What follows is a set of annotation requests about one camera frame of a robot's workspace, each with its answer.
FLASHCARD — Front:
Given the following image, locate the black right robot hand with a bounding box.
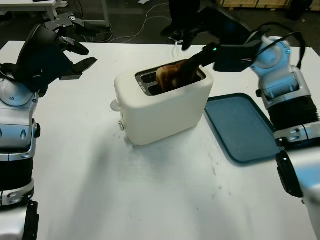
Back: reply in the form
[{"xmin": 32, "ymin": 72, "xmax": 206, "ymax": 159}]
[{"xmin": 159, "ymin": 7, "xmax": 251, "ymax": 86}]

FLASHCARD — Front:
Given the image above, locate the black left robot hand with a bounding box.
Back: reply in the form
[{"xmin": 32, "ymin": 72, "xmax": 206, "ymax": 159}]
[{"xmin": 14, "ymin": 12, "xmax": 99, "ymax": 98}]

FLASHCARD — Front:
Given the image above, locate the browned toast slice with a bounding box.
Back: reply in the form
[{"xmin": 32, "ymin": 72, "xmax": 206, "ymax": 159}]
[{"xmin": 156, "ymin": 61, "xmax": 191, "ymax": 92}]

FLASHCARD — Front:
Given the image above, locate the person in black trousers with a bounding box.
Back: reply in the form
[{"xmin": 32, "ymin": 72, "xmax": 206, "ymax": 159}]
[{"xmin": 169, "ymin": 0, "xmax": 202, "ymax": 32}]

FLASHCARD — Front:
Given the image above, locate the white two-slot toaster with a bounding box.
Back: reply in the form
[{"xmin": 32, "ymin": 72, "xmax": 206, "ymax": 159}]
[{"xmin": 109, "ymin": 59, "xmax": 215, "ymax": 146}]

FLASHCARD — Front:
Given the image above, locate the wooden pallet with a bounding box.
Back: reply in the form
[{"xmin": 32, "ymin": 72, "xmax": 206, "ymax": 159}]
[{"xmin": 219, "ymin": 0, "xmax": 312, "ymax": 11}]

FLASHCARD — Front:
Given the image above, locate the white desk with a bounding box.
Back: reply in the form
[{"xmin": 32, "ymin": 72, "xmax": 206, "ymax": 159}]
[{"xmin": 0, "ymin": 0, "xmax": 112, "ymax": 28}]

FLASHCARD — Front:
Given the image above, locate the teal plastic tray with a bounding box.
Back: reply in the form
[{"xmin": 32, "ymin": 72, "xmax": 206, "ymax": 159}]
[{"xmin": 204, "ymin": 93, "xmax": 285, "ymax": 165}]

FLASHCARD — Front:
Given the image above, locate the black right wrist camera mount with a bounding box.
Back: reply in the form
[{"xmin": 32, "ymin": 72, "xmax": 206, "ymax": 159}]
[{"xmin": 201, "ymin": 42, "xmax": 262, "ymax": 74}]

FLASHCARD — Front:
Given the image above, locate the white toaster power cord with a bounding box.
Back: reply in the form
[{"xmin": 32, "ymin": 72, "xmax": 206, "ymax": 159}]
[{"xmin": 171, "ymin": 41, "xmax": 181, "ymax": 59}]

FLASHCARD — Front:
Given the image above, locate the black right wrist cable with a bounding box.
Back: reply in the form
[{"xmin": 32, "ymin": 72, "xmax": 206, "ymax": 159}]
[{"xmin": 246, "ymin": 22, "xmax": 308, "ymax": 69}]

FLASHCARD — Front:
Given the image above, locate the white floor cable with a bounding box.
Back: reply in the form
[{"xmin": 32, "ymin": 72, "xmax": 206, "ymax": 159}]
[{"xmin": 107, "ymin": 0, "xmax": 176, "ymax": 45}]

